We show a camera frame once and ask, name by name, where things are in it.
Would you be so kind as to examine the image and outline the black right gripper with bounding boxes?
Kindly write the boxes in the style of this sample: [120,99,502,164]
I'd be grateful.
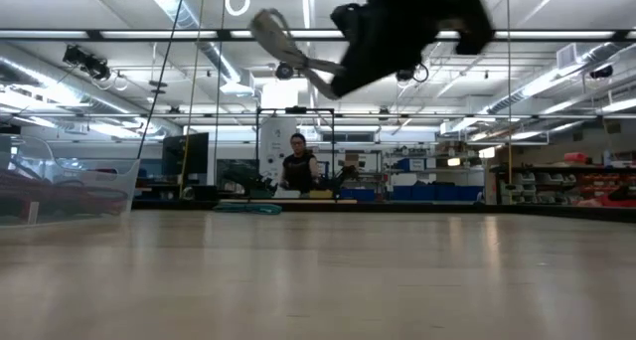
[330,0,496,101]

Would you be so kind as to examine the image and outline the grey cable bundle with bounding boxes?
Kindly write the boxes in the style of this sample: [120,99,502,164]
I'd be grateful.
[247,7,345,101]

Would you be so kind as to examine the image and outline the white column machine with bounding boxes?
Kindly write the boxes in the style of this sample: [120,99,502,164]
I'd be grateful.
[258,116,298,185]

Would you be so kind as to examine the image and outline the person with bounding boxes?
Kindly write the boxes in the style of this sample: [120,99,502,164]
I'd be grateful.
[278,132,322,193]

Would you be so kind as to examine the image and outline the teal cloth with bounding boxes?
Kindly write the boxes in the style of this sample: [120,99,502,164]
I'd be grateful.
[213,201,283,217]

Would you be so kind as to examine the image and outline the black monitor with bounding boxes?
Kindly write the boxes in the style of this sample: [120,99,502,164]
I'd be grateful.
[161,132,211,178]

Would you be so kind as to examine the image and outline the background shelf unit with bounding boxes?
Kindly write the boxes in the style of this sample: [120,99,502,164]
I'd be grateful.
[489,150,636,207]

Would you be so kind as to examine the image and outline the clear plastic bin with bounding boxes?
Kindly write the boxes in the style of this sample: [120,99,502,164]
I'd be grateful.
[0,133,142,228]

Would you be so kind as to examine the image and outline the red object on shelf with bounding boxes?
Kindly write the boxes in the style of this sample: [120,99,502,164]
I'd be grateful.
[578,184,636,208]

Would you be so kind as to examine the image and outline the horizontal rig crossbar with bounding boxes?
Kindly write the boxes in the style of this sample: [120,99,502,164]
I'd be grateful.
[0,28,636,44]

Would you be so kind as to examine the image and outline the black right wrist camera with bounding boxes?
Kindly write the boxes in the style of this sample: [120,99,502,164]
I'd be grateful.
[329,2,367,41]

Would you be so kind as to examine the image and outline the black table frame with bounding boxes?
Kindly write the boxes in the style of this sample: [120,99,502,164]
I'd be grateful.
[131,199,636,223]

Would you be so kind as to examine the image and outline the white hanging ring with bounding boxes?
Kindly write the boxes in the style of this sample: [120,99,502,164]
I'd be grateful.
[224,0,251,18]

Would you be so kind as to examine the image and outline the yellow hanging cable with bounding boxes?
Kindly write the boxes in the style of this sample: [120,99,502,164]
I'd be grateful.
[178,0,207,198]

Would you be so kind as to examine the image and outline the silver ceiling duct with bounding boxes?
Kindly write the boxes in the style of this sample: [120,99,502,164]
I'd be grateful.
[138,0,244,83]

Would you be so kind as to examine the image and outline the thin black taut cable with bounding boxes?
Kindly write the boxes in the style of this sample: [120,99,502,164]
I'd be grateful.
[136,0,189,161]

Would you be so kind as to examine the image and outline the black ceiling camera cluster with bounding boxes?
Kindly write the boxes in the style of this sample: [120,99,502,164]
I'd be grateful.
[62,44,112,82]

